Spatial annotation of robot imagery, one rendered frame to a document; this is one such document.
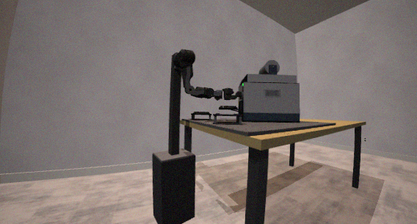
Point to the grey cylinder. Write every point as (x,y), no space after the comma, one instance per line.
(265,68)

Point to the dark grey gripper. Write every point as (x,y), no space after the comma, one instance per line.
(228,92)

